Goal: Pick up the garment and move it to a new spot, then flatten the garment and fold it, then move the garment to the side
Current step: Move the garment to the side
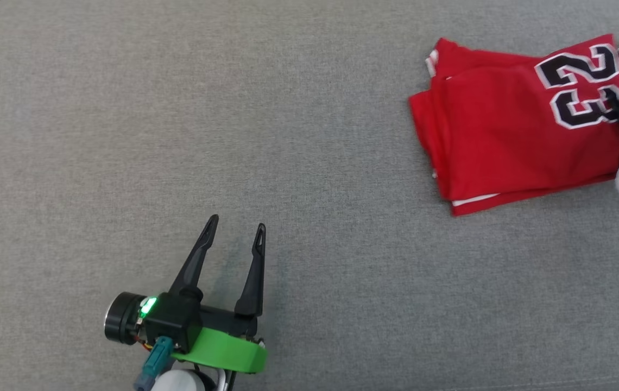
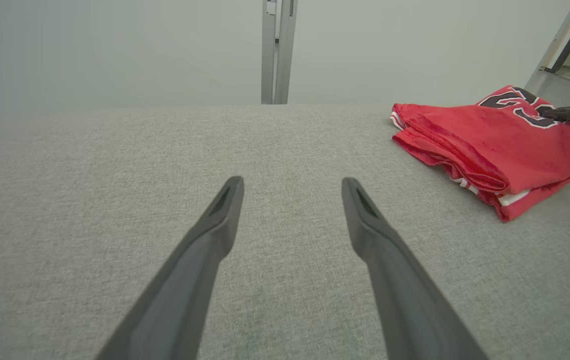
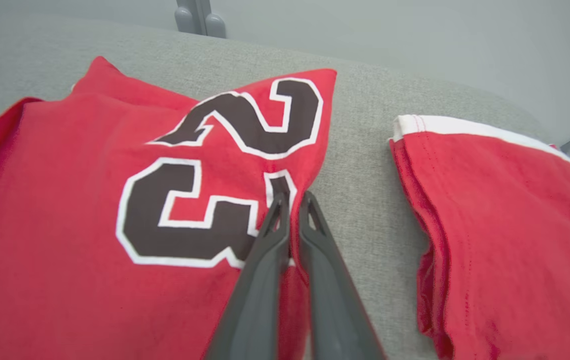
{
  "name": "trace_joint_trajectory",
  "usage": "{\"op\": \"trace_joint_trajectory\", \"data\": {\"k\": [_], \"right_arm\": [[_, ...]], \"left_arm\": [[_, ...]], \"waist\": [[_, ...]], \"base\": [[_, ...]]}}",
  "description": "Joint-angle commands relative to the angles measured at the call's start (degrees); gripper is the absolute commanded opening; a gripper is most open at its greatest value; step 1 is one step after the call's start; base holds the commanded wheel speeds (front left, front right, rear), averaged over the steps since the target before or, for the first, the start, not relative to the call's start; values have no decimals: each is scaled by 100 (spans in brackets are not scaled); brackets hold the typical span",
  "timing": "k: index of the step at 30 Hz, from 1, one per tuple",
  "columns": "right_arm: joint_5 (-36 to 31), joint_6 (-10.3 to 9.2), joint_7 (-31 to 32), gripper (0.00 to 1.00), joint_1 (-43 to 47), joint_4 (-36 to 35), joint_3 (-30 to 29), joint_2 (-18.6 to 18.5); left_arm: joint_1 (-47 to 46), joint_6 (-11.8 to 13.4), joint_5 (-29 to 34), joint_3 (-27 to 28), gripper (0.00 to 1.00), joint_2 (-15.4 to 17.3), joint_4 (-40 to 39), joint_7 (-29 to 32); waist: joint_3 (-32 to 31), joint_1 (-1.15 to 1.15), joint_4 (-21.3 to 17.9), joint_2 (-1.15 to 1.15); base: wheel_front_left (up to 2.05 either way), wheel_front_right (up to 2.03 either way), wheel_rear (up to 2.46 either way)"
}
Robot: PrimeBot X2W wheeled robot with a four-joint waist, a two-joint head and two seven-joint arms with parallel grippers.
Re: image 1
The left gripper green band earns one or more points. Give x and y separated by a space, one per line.
222 350

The red white basketball jersey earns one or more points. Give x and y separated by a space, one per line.
505 125

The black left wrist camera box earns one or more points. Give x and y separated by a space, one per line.
171 320

